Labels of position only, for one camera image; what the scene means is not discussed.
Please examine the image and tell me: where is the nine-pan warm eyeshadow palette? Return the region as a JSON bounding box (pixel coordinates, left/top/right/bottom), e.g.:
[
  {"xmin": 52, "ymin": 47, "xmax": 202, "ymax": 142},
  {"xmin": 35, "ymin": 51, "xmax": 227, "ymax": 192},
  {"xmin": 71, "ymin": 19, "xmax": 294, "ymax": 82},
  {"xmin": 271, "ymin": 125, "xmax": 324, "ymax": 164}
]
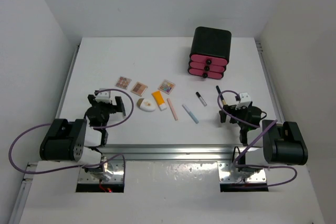
[{"xmin": 115, "ymin": 76, "xmax": 132, "ymax": 90}]

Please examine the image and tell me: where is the white oval compact bottle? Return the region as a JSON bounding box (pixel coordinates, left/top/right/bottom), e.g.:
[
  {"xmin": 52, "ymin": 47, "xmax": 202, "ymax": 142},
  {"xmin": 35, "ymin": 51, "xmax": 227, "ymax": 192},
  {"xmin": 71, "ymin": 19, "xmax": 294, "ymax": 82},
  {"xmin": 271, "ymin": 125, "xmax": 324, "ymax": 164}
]
[{"xmin": 136, "ymin": 98, "xmax": 155, "ymax": 112}]

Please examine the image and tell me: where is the brown four-pan palette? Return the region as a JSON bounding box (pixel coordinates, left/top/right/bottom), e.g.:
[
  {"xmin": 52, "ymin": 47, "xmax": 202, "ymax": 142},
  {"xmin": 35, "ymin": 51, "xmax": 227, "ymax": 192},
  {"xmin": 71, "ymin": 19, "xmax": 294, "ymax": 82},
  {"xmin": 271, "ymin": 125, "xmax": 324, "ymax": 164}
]
[{"xmin": 131, "ymin": 82, "xmax": 148, "ymax": 97}]

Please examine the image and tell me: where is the orange cream tube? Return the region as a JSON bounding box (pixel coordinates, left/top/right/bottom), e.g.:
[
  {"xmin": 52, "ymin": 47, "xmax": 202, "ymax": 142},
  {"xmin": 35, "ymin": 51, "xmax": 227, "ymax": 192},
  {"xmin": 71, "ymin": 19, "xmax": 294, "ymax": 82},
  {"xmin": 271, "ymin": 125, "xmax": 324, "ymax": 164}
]
[{"xmin": 152, "ymin": 90, "xmax": 167, "ymax": 111}]

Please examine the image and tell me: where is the pink drawer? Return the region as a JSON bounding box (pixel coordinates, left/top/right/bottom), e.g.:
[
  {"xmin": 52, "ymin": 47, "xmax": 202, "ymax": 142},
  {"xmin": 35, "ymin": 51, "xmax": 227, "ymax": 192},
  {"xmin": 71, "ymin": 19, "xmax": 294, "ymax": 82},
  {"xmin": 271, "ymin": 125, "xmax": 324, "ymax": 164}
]
[
  {"xmin": 187, "ymin": 68, "xmax": 224, "ymax": 80},
  {"xmin": 190, "ymin": 54, "xmax": 228, "ymax": 66},
  {"xmin": 188, "ymin": 61, "xmax": 226, "ymax": 72}
]

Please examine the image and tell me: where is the colourful eyeshadow palette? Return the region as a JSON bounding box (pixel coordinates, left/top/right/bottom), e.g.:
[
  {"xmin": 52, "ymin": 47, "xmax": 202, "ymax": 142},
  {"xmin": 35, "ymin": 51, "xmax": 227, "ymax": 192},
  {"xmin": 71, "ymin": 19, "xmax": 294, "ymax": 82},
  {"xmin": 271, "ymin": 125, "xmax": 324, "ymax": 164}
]
[{"xmin": 158, "ymin": 79, "xmax": 176, "ymax": 94}]

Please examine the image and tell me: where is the black lipstick pen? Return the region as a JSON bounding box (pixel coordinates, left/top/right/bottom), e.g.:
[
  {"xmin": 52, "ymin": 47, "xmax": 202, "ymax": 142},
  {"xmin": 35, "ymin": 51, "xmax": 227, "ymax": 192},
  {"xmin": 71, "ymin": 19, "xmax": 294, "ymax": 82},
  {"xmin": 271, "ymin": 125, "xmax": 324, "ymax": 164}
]
[{"xmin": 120, "ymin": 98, "xmax": 127, "ymax": 118}]

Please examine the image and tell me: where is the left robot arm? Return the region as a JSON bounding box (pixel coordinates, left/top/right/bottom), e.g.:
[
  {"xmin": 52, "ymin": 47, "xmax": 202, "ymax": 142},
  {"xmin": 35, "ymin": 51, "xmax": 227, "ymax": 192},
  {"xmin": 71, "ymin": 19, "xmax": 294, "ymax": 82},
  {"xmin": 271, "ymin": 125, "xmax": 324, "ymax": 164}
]
[{"xmin": 39, "ymin": 92, "xmax": 126, "ymax": 182}]

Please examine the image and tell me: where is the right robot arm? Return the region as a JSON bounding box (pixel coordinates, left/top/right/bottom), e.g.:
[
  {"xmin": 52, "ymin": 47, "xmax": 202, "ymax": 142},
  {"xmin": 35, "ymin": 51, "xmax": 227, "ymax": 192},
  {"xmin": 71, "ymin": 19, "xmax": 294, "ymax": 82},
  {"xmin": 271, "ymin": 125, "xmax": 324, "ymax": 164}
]
[{"xmin": 218, "ymin": 102, "xmax": 308, "ymax": 185}]

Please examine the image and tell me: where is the black gold eyeliner pencil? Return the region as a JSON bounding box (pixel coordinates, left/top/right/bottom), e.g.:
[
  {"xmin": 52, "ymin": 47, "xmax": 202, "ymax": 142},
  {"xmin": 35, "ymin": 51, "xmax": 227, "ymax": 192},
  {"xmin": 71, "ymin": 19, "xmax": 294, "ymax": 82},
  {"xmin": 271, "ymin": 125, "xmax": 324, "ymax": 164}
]
[{"xmin": 216, "ymin": 86, "xmax": 227, "ymax": 106}]

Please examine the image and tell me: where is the clear black-cap lip gloss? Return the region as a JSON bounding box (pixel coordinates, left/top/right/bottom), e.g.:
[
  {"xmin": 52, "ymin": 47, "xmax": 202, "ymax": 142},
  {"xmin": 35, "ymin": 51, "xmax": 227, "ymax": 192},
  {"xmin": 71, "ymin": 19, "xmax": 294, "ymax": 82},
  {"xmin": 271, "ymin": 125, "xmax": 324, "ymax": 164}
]
[{"xmin": 195, "ymin": 92, "xmax": 207, "ymax": 106}]

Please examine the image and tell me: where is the light blue mascara tube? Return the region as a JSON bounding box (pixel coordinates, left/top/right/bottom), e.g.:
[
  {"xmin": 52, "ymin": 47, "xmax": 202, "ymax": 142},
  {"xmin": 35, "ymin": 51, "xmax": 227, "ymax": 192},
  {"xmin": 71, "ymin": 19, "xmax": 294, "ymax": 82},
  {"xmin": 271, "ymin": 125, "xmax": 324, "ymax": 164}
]
[{"xmin": 182, "ymin": 104, "xmax": 199, "ymax": 124}]

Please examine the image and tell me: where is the pink stick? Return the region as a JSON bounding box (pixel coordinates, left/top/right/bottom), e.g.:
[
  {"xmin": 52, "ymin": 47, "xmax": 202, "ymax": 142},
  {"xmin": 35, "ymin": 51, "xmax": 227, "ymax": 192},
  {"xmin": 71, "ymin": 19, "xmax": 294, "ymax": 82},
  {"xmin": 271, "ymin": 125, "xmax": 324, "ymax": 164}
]
[{"xmin": 167, "ymin": 98, "xmax": 179, "ymax": 121}]

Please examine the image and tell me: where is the black drawer cabinet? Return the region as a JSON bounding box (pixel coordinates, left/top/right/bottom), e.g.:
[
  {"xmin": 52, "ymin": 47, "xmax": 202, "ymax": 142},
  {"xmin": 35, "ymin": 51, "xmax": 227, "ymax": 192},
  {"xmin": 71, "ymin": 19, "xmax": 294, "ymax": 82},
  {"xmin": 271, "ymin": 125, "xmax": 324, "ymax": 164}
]
[{"xmin": 190, "ymin": 26, "xmax": 232, "ymax": 66}]

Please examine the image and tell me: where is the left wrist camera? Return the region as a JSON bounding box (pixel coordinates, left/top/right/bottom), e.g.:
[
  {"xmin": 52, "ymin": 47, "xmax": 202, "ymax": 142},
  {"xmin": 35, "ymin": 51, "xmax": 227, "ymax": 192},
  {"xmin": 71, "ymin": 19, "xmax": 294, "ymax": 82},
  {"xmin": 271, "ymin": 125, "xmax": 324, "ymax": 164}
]
[{"xmin": 95, "ymin": 88, "xmax": 111, "ymax": 103}]

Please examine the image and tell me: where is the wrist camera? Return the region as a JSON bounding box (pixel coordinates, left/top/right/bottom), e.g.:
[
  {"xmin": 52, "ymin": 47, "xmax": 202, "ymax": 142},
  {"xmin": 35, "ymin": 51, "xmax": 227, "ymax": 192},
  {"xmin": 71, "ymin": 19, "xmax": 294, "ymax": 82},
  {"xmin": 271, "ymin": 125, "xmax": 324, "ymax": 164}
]
[
  {"xmin": 236, "ymin": 92, "xmax": 252, "ymax": 110},
  {"xmin": 95, "ymin": 88, "xmax": 111, "ymax": 103}
]

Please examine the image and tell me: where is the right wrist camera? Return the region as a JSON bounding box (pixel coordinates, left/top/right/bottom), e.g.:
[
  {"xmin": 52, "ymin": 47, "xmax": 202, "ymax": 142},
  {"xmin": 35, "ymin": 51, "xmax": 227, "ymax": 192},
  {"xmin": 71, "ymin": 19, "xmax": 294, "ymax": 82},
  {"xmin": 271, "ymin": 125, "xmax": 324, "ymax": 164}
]
[{"xmin": 236, "ymin": 92, "xmax": 252, "ymax": 110}]

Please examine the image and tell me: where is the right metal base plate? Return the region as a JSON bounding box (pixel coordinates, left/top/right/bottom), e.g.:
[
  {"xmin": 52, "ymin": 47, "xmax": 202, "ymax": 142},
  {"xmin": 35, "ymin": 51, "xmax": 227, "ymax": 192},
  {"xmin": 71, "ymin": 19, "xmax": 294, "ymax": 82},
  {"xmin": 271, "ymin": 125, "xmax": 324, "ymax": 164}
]
[{"xmin": 217, "ymin": 162, "xmax": 267, "ymax": 185}]

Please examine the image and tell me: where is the metal base plate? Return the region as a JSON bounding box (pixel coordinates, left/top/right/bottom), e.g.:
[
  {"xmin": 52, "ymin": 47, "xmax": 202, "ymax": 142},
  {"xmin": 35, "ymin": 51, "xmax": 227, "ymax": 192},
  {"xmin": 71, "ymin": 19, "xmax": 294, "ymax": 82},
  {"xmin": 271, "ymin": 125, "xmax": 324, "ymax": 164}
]
[
  {"xmin": 217, "ymin": 162, "xmax": 267, "ymax": 185},
  {"xmin": 78, "ymin": 162, "xmax": 124, "ymax": 184}
]

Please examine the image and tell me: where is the aluminium rail frame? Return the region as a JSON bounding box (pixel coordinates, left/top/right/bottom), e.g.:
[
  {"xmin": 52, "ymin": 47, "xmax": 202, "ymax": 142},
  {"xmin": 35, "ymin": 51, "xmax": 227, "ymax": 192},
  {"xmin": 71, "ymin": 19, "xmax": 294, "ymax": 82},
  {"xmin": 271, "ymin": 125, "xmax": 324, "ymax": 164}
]
[{"xmin": 20, "ymin": 37, "xmax": 291, "ymax": 223}]

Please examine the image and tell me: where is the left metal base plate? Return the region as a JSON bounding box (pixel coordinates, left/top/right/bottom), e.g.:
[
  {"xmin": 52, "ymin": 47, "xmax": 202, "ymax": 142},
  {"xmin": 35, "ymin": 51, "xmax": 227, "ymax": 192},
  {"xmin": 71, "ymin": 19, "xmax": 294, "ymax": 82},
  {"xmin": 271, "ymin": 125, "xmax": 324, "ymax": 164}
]
[{"xmin": 78, "ymin": 162, "xmax": 124, "ymax": 184}]

